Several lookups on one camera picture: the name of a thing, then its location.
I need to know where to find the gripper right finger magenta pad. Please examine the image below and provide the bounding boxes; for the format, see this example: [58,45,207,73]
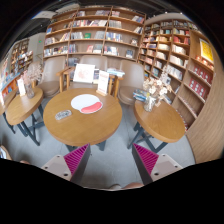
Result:
[131,143,184,186]

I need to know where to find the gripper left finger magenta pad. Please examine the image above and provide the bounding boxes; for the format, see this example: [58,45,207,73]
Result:
[41,143,92,186]

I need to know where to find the white red mouse pad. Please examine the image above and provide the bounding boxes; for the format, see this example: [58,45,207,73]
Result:
[71,94,103,114]

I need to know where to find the round wooden centre table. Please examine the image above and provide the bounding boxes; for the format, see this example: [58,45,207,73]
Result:
[43,88,122,151]

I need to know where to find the round wooden table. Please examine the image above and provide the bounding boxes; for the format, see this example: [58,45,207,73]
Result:
[43,88,122,151]
[128,101,185,153]
[6,87,44,146]

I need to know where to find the round wooden right table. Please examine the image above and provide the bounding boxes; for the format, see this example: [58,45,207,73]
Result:
[128,101,185,153]

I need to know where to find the stack of books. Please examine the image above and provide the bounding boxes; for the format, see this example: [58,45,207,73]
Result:
[133,89,147,102]

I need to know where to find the round wooden left table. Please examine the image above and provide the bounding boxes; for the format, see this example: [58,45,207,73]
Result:
[6,87,44,146]

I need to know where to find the glass vase white flowers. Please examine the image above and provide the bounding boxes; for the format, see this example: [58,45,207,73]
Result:
[143,78,172,112]

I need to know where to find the beige armchair right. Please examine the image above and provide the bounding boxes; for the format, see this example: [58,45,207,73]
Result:
[118,60,144,105]

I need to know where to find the beige armchair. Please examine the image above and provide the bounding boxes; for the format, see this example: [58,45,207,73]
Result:
[118,60,144,105]
[37,56,66,97]

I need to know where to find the red white standing sign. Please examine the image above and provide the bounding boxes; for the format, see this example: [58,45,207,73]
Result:
[97,70,109,96]

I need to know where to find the white display board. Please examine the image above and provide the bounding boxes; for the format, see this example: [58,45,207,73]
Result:
[73,64,95,83]

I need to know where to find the small white card sign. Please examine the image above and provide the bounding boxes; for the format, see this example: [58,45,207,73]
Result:
[17,78,26,96]

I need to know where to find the beige armchair left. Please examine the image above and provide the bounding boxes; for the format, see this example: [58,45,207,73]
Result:
[37,56,66,97]

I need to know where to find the vase with dried flowers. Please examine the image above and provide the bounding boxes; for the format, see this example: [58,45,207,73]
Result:
[23,62,42,99]

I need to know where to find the wooden bookshelf far left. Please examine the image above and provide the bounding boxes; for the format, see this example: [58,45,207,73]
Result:
[10,38,33,74]

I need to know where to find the wooden bookshelf right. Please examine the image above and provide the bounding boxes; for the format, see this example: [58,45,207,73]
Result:
[137,19,216,131]

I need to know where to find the yellow poster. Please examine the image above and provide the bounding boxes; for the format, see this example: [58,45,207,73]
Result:
[200,39,214,63]

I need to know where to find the large wooden bookshelf back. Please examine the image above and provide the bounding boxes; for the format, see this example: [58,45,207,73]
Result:
[43,5,146,61]

